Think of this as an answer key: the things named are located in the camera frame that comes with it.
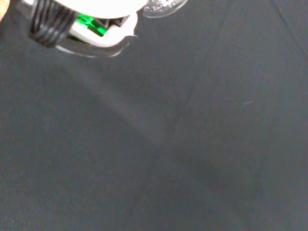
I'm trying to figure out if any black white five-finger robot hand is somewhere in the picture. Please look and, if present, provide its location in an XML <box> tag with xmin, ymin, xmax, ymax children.
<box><xmin>16</xmin><ymin>0</ymin><xmax>140</xmax><ymax>48</ymax></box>

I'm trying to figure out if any black bench cloth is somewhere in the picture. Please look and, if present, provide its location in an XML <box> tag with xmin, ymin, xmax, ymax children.
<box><xmin>0</xmin><ymin>0</ymin><xmax>308</xmax><ymax>231</ymax></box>

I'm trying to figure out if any cork ring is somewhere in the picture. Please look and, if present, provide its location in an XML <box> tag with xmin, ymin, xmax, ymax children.
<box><xmin>0</xmin><ymin>0</ymin><xmax>11</xmax><ymax>24</ymax></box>

